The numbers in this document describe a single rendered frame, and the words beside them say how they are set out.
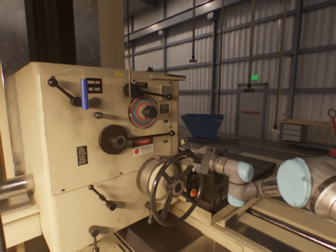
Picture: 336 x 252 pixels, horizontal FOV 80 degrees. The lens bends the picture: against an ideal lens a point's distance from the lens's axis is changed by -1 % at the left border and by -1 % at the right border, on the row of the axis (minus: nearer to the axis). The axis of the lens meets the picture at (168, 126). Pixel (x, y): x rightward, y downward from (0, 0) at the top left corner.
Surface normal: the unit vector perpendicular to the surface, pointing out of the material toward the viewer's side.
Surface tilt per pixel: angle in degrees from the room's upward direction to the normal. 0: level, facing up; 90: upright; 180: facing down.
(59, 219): 90
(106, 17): 90
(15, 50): 90
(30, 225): 90
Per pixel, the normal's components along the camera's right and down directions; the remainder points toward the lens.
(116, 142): 0.67, 0.11
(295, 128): -0.74, 0.11
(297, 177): -1.00, 0.00
